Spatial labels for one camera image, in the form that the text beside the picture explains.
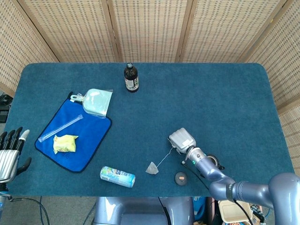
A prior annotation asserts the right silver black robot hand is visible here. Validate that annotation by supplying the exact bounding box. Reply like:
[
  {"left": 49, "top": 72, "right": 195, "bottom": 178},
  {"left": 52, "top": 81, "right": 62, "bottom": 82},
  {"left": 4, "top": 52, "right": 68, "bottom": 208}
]
[{"left": 167, "top": 127, "right": 197, "bottom": 155}]

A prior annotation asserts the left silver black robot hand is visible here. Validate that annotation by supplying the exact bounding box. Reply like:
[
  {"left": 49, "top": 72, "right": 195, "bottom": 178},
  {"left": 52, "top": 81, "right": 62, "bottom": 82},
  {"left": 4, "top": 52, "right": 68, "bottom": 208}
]
[{"left": 0, "top": 127, "right": 32, "bottom": 184}]

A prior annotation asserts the pyramid tea bag with string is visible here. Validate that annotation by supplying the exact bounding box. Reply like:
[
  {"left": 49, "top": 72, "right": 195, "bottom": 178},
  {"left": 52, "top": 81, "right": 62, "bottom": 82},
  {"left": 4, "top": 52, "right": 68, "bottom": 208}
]
[{"left": 145, "top": 147, "right": 175, "bottom": 175}]

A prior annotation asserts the black teapot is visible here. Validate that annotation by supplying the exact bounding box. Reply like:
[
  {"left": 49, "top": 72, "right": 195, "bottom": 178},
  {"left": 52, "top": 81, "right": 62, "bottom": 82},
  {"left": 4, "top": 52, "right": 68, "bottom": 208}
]
[{"left": 205, "top": 153, "right": 225, "bottom": 171}]

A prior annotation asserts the small black round lid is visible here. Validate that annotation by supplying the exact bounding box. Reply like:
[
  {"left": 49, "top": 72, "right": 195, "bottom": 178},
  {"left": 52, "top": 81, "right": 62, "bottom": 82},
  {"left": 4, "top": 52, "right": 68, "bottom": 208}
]
[{"left": 174, "top": 172, "right": 188, "bottom": 186}]

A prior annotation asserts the dark glass bottle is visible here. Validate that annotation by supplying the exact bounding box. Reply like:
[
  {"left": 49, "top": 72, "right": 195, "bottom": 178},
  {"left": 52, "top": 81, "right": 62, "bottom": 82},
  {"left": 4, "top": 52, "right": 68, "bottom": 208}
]
[{"left": 123, "top": 62, "right": 140, "bottom": 93}]

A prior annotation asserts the light blue dustpan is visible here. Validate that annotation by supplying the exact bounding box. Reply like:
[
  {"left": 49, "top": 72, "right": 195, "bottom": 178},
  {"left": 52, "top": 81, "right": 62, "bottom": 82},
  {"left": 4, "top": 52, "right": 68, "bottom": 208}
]
[{"left": 69, "top": 88, "right": 113, "bottom": 118}]

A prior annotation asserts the teal table carpet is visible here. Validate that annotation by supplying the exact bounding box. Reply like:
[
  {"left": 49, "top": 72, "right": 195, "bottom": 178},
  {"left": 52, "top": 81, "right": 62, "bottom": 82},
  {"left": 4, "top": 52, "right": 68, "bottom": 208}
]
[{"left": 1, "top": 62, "right": 298, "bottom": 197}]

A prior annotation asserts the black equipment on floor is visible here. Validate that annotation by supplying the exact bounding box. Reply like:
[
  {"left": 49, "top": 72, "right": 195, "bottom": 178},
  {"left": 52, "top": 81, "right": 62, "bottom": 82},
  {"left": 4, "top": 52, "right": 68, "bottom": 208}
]
[{"left": 0, "top": 93, "right": 13, "bottom": 123}]

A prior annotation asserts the yellow-green snack packet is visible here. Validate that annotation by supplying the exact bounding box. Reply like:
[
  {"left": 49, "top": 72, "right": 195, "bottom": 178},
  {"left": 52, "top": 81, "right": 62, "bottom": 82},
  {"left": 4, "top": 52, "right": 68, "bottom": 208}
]
[{"left": 52, "top": 135, "right": 79, "bottom": 155}]

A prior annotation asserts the wrapped clear drinking straw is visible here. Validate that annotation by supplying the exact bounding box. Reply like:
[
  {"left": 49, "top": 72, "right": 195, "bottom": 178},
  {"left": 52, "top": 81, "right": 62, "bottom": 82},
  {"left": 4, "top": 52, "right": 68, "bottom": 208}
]
[{"left": 38, "top": 114, "right": 84, "bottom": 143}]

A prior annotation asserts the blue package under table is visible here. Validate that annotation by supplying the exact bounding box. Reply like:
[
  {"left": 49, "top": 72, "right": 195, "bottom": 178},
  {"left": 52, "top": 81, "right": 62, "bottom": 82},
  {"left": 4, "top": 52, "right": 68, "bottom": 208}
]
[{"left": 193, "top": 196, "right": 207, "bottom": 221}]

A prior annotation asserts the light blue drink can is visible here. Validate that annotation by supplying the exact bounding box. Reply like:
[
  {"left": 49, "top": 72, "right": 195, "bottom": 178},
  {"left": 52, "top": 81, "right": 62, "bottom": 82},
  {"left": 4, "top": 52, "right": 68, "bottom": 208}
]
[{"left": 100, "top": 165, "right": 136, "bottom": 188}]

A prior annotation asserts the grey-blue robot torso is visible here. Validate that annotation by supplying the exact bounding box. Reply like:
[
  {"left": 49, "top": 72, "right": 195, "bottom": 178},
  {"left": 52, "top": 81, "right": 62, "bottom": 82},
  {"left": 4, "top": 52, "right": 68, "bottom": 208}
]
[{"left": 93, "top": 196, "right": 195, "bottom": 225}]

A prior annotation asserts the blue microfibre cloth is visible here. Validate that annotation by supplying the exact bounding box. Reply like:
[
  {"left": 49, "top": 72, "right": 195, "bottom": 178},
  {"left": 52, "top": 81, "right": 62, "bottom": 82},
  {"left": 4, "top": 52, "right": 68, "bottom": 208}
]
[{"left": 34, "top": 91, "right": 113, "bottom": 173}]

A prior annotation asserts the beige takeaway food box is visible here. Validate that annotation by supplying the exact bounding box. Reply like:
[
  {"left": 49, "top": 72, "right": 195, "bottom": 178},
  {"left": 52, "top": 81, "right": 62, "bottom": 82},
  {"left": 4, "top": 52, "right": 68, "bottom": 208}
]
[{"left": 217, "top": 199, "right": 254, "bottom": 225}]

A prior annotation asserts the woven wicker folding screen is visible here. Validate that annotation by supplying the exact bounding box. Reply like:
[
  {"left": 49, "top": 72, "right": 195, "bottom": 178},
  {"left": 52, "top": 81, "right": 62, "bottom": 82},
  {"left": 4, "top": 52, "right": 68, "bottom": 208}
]
[{"left": 0, "top": 0, "right": 300, "bottom": 169}]

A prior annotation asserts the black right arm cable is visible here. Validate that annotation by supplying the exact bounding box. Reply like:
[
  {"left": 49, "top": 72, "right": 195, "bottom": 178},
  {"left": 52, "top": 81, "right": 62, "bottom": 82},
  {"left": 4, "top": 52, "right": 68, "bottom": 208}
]
[{"left": 181, "top": 160, "right": 257, "bottom": 225}]

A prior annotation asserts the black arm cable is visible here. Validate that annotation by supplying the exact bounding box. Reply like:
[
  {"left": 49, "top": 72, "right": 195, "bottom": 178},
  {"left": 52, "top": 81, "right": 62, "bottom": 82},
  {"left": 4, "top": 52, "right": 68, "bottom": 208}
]
[
  {"left": 8, "top": 196, "right": 51, "bottom": 225},
  {"left": 181, "top": 160, "right": 257, "bottom": 225}
]

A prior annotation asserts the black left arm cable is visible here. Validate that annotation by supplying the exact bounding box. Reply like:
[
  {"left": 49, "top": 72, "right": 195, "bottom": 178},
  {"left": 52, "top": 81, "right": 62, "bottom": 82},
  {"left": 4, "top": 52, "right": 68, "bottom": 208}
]
[{"left": 8, "top": 196, "right": 51, "bottom": 225}]

